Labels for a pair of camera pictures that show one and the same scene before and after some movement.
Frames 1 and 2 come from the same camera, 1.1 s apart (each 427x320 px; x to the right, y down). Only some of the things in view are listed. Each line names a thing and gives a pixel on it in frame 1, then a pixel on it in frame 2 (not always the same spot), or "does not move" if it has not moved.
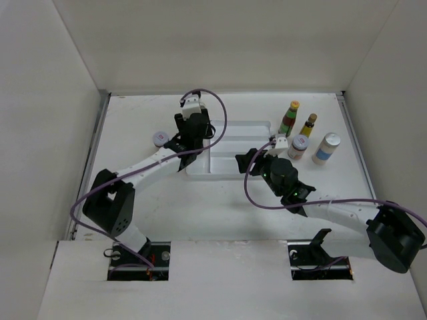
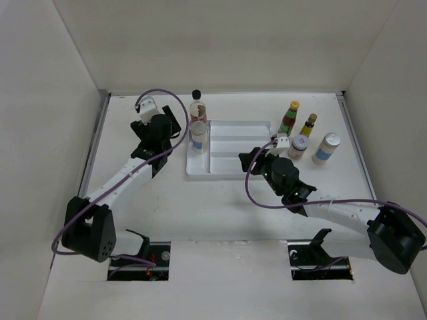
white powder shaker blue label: [328, 145] does not move
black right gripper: [259, 159] does not move
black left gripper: [181, 121] to [142, 129]
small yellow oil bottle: [309, 125] does not move
